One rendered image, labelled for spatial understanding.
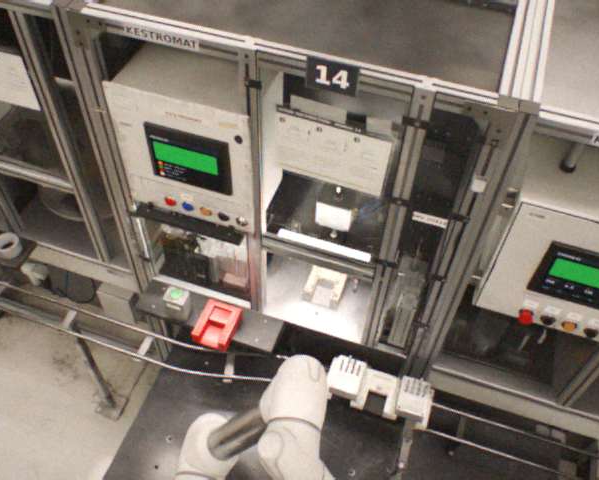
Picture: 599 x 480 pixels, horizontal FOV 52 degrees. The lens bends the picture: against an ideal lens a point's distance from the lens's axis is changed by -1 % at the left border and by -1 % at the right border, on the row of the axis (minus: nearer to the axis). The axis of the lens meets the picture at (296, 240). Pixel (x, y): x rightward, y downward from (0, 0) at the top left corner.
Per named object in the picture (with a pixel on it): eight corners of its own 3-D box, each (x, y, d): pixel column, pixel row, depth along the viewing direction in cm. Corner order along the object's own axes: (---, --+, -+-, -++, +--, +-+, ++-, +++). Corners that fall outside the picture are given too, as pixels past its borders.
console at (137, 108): (128, 205, 196) (96, 88, 160) (168, 148, 213) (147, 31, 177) (250, 240, 188) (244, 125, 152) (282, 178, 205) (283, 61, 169)
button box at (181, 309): (166, 316, 224) (161, 298, 214) (176, 299, 228) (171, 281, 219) (186, 322, 222) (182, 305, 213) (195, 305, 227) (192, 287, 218)
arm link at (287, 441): (326, 496, 144) (333, 441, 152) (287, 467, 133) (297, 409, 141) (279, 496, 150) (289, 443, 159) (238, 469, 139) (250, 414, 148)
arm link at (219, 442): (166, 479, 198) (184, 416, 212) (211, 494, 203) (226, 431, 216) (277, 415, 142) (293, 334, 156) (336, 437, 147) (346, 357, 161)
